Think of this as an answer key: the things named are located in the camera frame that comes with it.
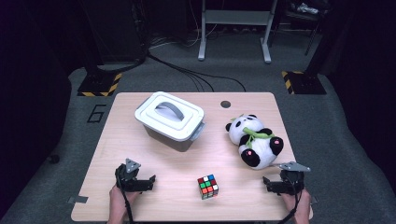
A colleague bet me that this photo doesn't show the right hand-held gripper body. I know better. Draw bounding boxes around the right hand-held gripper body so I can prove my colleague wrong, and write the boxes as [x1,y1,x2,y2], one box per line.
[277,161,312,197]

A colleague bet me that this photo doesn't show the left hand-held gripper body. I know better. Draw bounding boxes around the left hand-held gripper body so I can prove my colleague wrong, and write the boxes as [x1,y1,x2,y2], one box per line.
[114,158,141,192]

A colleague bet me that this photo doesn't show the black and white panda plush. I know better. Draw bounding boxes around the black and white panda plush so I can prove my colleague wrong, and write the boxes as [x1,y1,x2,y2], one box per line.
[225,113,285,171]

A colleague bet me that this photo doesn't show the multicoloured puzzle cube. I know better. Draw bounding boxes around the multicoloured puzzle cube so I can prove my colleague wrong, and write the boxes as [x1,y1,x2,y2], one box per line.
[196,174,219,201]

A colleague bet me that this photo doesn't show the person's left hand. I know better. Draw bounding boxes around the person's left hand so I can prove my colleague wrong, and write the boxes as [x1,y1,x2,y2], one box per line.
[108,185,141,217]

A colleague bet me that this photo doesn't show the person's right hand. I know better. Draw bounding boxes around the person's right hand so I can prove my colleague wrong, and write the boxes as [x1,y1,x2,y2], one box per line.
[280,188,313,218]

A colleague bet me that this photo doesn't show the grey translucent storage box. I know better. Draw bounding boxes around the grey translucent storage box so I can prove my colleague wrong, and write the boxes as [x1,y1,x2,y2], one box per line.
[142,121,206,153]

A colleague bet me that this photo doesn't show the white lidded plastic box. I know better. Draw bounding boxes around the white lidded plastic box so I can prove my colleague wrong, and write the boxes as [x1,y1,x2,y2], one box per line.
[134,91,205,143]

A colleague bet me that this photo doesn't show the black stand with hazard-striped base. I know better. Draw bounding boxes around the black stand with hazard-striped base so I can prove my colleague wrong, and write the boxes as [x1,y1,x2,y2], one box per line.
[281,0,342,95]
[77,0,123,98]

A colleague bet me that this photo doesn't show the black cabinet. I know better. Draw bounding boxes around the black cabinet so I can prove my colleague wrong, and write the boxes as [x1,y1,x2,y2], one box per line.
[98,0,148,63]

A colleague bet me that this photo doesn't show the dark chair with clutter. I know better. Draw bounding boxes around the dark chair with clutter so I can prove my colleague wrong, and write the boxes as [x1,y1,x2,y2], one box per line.
[274,0,332,57]

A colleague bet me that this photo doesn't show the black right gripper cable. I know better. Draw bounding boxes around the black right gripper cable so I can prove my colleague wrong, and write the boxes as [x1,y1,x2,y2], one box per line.
[277,174,304,224]

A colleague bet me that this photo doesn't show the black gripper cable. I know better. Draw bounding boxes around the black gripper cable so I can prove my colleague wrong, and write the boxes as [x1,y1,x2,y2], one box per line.
[277,174,304,224]
[115,169,135,224]

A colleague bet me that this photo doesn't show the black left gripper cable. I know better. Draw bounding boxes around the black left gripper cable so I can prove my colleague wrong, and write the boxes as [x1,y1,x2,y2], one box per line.
[115,169,135,224]

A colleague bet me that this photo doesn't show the black floor cable bundle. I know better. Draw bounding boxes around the black floor cable bundle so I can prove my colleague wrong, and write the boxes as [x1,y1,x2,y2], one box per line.
[146,50,248,93]

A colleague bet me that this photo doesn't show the white floor cables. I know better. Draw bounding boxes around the white floor cables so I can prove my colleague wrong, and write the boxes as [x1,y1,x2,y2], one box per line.
[148,18,219,50]

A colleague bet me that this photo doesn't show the white metal stand frame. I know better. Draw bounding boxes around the white metal stand frame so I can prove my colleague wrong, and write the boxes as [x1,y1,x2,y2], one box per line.
[197,0,279,65]

